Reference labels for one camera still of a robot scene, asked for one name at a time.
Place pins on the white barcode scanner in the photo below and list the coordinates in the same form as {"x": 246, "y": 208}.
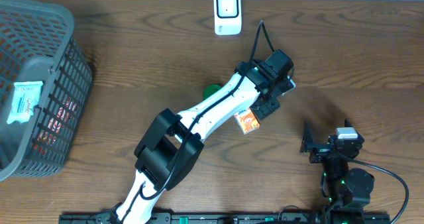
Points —
{"x": 227, "y": 17}

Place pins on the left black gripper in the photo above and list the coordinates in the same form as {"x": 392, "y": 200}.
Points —
{"x": 268, "y": 105}

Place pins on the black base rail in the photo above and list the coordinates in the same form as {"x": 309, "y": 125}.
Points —
{"x": 200, "y": 218}

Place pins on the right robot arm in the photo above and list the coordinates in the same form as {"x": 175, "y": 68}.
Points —
{"x": 348, "y": 190}

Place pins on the grey plastic basket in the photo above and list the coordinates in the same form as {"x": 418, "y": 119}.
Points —
{"x": 37, "y": 44}

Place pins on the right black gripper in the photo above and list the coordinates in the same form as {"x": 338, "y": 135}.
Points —
{"x": 320, "y": 151}

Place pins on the mint green wipes pack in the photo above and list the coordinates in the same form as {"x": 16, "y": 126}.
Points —
{"x": 26, "y": 95}

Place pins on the red Top chocolate bar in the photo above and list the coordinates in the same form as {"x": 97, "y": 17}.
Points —
{"x": 57, "y": 129}

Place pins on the orange tissue pack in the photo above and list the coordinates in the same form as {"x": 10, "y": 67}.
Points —
{"x": 247, "y": 120}

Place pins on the green lid jar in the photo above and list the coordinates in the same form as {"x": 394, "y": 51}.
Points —
{"x": 210, "y": 90}

